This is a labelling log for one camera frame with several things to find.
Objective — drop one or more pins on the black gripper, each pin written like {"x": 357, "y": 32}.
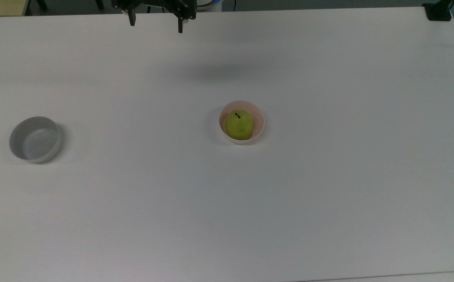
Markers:
{"x": 156, "y": 3}

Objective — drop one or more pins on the green pear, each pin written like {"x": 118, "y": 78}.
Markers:
{"x": 239, "y": 126}

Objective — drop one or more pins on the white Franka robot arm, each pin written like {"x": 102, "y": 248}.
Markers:
{"x": 211, "y": 5}

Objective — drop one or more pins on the pink bowl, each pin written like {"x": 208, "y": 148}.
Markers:
{"x": 260, "y": 122}

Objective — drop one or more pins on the grey bowl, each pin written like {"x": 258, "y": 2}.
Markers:
{"x": 35, "y": 141}

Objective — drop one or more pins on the black furniture leg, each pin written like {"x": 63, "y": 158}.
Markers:
{"x": 99, "y": 4}
{"x": 42, "y": 4}

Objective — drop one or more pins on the black corner table clamp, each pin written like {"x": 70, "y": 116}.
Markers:
{"x": 438, "y": 11}

